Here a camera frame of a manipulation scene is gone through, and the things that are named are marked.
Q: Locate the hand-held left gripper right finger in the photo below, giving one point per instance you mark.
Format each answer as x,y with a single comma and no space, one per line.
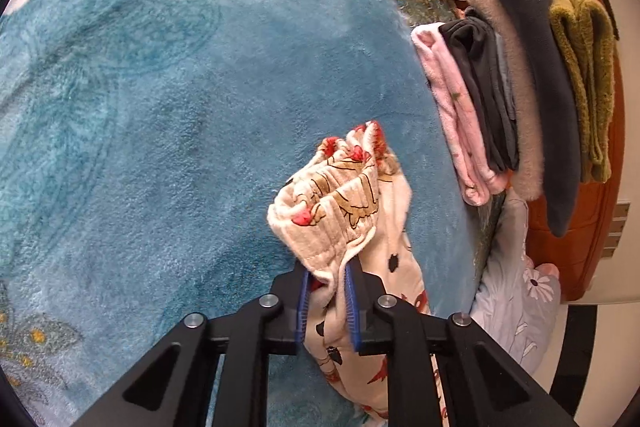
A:
352,307

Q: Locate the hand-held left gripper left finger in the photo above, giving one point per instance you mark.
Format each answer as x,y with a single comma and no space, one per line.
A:
301,307

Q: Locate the cream printed pajama pants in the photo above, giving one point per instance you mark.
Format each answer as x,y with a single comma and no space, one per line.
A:
345,187

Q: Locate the light blue floral duvet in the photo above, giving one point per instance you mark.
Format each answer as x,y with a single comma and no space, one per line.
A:
510,297

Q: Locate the pink fleece garment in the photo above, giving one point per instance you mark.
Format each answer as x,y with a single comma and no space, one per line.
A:
450,107

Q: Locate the beige fuzzy garment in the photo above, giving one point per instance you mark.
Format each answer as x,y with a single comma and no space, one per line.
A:
525,132

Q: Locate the dark grey folded pants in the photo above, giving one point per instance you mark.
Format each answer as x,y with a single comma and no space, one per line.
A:
485,97

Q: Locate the teal plush blanket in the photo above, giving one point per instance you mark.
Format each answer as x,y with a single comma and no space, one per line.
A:
150,107

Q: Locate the dark grey fleece garment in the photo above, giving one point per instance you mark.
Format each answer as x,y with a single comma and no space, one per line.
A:
545,82

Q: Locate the olive green knit sweater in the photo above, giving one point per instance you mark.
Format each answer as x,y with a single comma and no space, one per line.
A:
590,82

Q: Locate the beige ribbed wall fixture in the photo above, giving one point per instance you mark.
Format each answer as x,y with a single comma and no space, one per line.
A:
617,229

